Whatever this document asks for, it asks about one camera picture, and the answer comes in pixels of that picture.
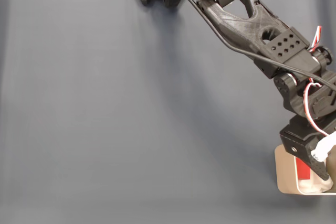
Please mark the blue-grey table mat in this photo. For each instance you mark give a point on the blue-grey table mat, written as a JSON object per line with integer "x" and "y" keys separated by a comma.
{"x": 105, "y": 103}

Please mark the beige rounded box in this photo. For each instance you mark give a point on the beige rounded box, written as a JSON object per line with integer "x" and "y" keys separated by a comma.
{"x": 284, "y": 174}

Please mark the white crumpled paper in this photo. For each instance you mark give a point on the white crumpled paper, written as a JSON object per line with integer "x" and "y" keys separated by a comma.
{"x": 313, "y": 186}

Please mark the red cube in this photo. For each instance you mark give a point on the red cube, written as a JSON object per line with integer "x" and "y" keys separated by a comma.
{"x": 304, "y": 169}

